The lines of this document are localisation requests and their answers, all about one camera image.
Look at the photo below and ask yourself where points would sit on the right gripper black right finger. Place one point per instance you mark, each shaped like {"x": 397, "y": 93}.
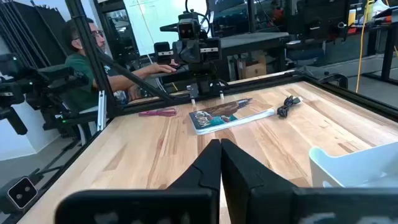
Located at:
{"x": 264, "y": 202}

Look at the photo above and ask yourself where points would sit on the black table-level camera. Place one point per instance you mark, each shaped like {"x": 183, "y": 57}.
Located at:
{"x": 21, "y": 193}

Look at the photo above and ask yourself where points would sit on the black background desk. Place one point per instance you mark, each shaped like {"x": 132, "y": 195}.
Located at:
{"x": 255, "y": 40}

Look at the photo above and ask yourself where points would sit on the person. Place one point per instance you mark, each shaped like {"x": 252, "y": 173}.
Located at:
{"x": 81, "y": 81}

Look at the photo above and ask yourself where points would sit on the silver aluminium bracket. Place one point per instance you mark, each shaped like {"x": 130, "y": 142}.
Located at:
{"x": 101, "y": 109}

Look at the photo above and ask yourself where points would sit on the black diagonal frame brace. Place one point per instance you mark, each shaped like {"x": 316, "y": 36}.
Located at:
{"x": 136, "y": 77}

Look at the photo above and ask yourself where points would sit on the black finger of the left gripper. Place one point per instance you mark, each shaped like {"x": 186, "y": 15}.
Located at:
{"x": 162, "y": 46}
{"x": 211, "y": 43}

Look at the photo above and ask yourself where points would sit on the left arm wrist camera box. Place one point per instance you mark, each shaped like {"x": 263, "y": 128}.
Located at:
{"x": 188, "y": 29}

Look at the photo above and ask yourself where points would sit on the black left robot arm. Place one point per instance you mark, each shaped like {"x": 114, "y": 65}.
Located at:
{"x": 203, "y": 81}

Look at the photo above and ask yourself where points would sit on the illustrated paperback book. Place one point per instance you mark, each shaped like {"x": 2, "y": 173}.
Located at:
{"x": 230, "y": 116}

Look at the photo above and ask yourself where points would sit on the stacked black panels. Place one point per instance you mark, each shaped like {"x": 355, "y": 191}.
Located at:
{"x": 34, "y": 34}

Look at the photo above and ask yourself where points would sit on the cardboard box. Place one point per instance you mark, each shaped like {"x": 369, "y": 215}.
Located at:
{"x": 254, "y": 70}

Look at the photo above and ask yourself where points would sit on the black spare robot arm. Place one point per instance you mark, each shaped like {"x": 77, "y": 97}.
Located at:
{"x": 46, "y": 84}

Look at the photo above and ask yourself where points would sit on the black aluminium frame post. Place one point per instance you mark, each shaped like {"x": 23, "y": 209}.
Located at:
{"x": 90, "y": 56}

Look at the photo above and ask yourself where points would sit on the white plastic bin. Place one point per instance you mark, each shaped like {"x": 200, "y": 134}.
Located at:
{"x": 357, "y": 168}

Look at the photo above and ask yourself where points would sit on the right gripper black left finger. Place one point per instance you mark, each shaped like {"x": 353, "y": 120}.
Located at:
{"x": 192, "y": 202}

